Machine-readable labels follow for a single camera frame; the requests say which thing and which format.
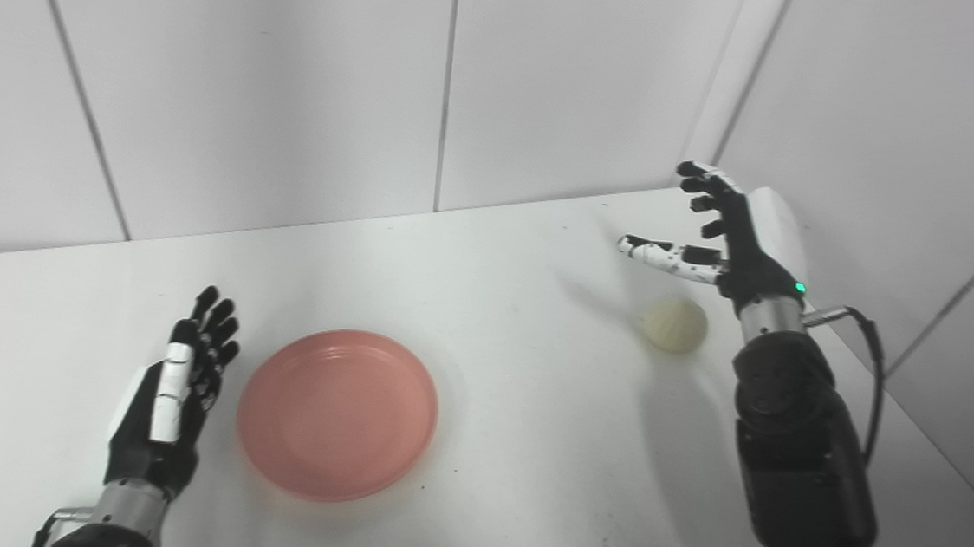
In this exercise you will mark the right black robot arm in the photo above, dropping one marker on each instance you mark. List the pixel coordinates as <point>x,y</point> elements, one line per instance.
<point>802,472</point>

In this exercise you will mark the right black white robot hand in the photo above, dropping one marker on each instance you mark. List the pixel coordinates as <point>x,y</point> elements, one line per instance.
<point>746,242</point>

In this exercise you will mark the pink round plate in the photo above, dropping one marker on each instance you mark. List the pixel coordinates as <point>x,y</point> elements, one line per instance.
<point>338,414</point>

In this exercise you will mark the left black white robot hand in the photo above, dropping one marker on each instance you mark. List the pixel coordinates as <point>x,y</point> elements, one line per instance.
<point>167,414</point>

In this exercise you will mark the cream steamed bun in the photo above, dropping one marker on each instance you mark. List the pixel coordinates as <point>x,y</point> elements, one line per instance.
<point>674,323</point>

